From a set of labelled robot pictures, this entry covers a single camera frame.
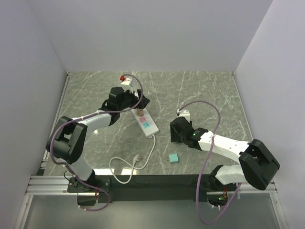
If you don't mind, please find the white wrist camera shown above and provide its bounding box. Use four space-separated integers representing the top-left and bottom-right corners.
176 109 191 122
120 75 136 90

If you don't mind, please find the pink charger plug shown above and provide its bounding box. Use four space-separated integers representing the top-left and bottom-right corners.
137 109 144 116

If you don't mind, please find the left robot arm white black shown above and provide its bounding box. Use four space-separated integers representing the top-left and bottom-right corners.
46 86 150 192

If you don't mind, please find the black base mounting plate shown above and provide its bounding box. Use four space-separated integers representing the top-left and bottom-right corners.
66 174 239 206

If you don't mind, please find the teal charger plug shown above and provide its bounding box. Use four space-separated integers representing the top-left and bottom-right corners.
167 154 179 164

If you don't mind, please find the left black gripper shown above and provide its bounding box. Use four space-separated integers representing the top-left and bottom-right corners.
118 87 150 112

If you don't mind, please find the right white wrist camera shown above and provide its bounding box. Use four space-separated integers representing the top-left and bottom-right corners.
176 109 191 122

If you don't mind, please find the aluminium rail frame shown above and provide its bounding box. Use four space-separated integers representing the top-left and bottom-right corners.
14 71 278 229

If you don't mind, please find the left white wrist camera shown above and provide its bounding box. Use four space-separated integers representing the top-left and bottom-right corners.
120 75 136 90

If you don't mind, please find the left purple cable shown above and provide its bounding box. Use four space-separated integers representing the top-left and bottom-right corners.
49 73 143 212

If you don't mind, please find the white power cord with plug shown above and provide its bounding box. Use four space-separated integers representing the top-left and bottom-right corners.
109 135 157 185

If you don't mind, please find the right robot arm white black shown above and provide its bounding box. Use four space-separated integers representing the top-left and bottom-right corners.
170 117 280 190

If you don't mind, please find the white power strip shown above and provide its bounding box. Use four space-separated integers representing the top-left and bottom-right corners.
131 108 159 138

